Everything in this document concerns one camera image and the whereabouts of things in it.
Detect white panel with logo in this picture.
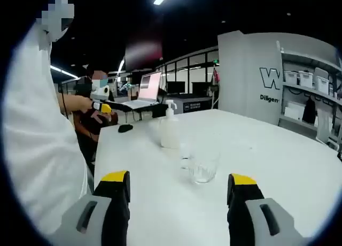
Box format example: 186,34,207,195
217,30,284,127

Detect black cabinet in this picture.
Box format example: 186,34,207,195
160,93,219,114

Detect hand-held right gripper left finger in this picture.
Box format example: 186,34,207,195
60,170,131,246

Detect grey shelf rack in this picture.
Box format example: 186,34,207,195
277,41,342,152

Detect black hanging garment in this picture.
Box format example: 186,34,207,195
302,97,317,124

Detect thin black cable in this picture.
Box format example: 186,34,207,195
60,90,69,119

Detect white lidded storage bin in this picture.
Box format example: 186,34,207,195
283,70,299,86
313,67,331,95
298,70,314,89

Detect white pump bottle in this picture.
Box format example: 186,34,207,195
159,99,180,150

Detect clear glass cup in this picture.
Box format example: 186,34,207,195
179,143,221,185

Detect black monitor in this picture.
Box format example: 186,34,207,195
166,81,186,95
191,81,212,96

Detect open silver laptop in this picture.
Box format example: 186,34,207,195
117,71,162,110

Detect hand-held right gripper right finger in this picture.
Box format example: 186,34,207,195
227,173,304,246

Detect large white storage box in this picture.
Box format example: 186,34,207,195
284,101,305,121

